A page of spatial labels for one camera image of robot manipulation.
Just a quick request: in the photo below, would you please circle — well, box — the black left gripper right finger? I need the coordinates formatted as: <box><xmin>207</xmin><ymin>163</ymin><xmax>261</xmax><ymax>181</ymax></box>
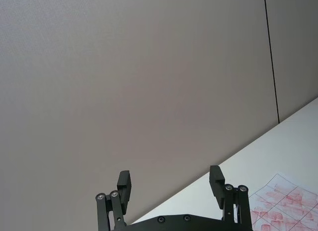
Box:
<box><xmin>209</xmin><ymin>165</ymin><xmax>253</xmax><ymax>231</ymax></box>

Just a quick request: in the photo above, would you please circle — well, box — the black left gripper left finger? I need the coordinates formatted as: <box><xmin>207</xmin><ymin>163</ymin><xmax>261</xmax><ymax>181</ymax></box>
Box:
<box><xmin>95</xmin><ymin>170</ymin><xmax>133</xmax><ymax>231</ymax></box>

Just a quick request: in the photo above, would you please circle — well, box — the white sheet with red grid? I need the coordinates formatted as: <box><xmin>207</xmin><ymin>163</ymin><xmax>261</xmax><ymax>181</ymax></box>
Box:
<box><xmin>248</xmin><ymin>173</ymin><xmax>318</xmax><ymax>231</ymax></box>

